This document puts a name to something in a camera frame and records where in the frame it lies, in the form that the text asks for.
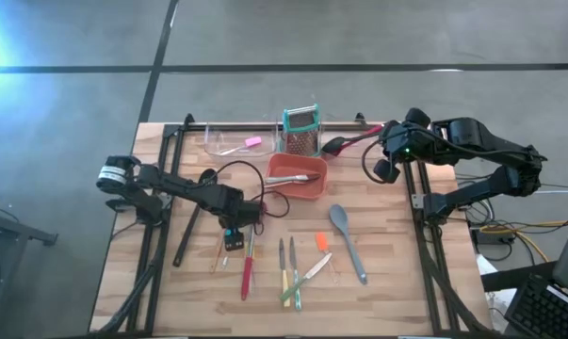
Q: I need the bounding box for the red slotted spoon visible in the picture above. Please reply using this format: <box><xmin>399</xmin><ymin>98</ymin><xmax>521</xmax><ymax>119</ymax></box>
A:
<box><xmin>337</xmin><ymin>123</ymin><xmax>386</xmax><ymax>157</ymax></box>

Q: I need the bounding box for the gray turner with wooden handle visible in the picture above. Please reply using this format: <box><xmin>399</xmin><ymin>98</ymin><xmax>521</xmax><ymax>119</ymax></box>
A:
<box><xmin>210</xmin><ymin>229</ymin><xmax>224</xmax><ymax>275</ymax></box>

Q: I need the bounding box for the silver metal kitchen utensil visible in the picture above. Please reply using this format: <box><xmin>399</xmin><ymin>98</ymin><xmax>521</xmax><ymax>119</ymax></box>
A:
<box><xmin>264</xmin><ymin>173</ymin><xmax>323</xmax><ymax>186</ymax></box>

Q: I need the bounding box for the red spoon with metal shaft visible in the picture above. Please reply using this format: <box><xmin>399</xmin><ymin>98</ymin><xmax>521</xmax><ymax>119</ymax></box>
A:
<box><xmin>240</xmin><ymin>225</ymin><xmax>257</xmax><ymax>302</ymax></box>

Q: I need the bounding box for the pink mini spatula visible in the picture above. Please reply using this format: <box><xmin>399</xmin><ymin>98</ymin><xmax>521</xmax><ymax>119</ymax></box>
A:
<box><xmin>217</xmin><ymin>136</ymin><xmax>264</xmax><ymax>157</ymax></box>

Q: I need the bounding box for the black solid spoon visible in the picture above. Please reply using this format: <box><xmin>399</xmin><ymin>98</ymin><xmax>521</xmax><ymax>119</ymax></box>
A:
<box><xmin>320</xmin><ymin>134</ymin><xmax>386</xmax><ymax>157</ymax></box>

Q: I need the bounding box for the orange mini spatula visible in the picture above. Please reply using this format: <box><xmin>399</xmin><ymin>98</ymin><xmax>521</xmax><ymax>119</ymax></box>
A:
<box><xmin>315</xmin><ymin>232</ymin><xmax>340</xmax><ymax>285</ymax></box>

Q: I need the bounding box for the green-handled knife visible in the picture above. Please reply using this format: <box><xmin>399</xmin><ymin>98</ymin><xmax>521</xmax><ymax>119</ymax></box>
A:
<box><xmin>279</xmin><ymin>250</ymin><xmax>333</xmax><ymax>303</ymax></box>

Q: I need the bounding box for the gray silicone spoon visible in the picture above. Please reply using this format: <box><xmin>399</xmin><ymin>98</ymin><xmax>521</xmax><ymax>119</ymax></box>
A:
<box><xmin>328</xmin><ymin>202</ymin><xmax>369</xmax><ymax>286</ymax></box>

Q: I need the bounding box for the teal-handled knife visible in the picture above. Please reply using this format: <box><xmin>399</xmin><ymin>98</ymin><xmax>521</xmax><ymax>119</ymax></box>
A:
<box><xmin>288</xmin><ymin>234</ymin><xmax>304</xmax><ymax>313</ymax></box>

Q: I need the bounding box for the orange plastic bin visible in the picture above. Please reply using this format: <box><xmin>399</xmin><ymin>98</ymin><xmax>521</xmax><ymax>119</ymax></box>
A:
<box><xmin>265</xmin><ymin>152</ymin><xmax>330</xmax><ymax>202</ymax></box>

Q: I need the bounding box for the black slotted spoon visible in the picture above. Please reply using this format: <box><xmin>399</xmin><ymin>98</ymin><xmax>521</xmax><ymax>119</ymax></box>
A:
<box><xmin>171</xmin><ymin>168</ymin><xmax>219</xmax><ymax>268</ymax></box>

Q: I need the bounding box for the teal metal box grater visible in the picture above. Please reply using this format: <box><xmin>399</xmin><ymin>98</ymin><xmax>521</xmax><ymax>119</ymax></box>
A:
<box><xmin>282</xmin><ymin>103</ymin><xmax>322</xmax><ymax>158</ymax></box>

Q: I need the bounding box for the black power box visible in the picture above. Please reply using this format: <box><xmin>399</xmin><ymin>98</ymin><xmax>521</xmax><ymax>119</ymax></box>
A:
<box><xmin>471</xmin><ymin>229</ymin><xmax>518</xmax><ymax>247</ymax></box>

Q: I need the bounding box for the white paper sheet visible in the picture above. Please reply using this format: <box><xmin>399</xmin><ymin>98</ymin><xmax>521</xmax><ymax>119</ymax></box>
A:
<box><xmin>475</xmin><ymin>253</ymin><xmax>518</xmax><ymax>333</ymax></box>

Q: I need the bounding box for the black keyboard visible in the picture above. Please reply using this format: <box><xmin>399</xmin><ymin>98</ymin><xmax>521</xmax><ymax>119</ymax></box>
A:
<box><xmin>503</xmin><ymin>274</ymin><xmax>568</xmax><ymax>339</ymax></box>

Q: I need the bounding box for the black side table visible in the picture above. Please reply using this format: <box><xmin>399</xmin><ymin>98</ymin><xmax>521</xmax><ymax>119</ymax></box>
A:
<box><xmin>0</xmin><ymin>202</ymin><xmax>59</xmax><ymax>339</ymax></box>

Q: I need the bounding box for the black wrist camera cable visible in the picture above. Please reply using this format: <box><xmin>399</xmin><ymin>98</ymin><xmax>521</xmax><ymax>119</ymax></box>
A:
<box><xmin>196</xmin><ymin>159</ymin><xmax>292</xmax><ymax>236</ymax></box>

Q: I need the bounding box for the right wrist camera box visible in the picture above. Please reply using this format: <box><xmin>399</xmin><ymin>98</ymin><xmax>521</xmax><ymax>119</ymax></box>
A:
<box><xmin>371</xmin><ymin>157</ymin><xmax>402</xmax><ymax>186</ymax></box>

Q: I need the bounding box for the black right camera cable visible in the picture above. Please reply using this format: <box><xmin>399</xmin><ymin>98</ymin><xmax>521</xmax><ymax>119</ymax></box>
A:
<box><xmin>360</xmin><ymin>139</ymin><xmax>389</xmax><ymax>184</ymax></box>

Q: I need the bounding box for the yellow-handled knife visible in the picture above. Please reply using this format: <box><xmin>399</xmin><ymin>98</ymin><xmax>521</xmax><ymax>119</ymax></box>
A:
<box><xmin>278</xmin><ymin>236</ymin><xmax>292</xmax><ymax>309</ymax></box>

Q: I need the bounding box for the black aluminium table frame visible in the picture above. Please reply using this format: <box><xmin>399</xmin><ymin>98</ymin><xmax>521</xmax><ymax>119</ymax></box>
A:
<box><xmin>94</xmin><ymin>112</ymin><xmax>496</xmax><ymax>338</ymax></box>

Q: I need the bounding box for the yellow cable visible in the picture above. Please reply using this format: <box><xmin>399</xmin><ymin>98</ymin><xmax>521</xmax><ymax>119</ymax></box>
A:
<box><xmin>479</xmin><ymin>218</ymin><xmax>568</xmax><ymax>264</ymax></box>

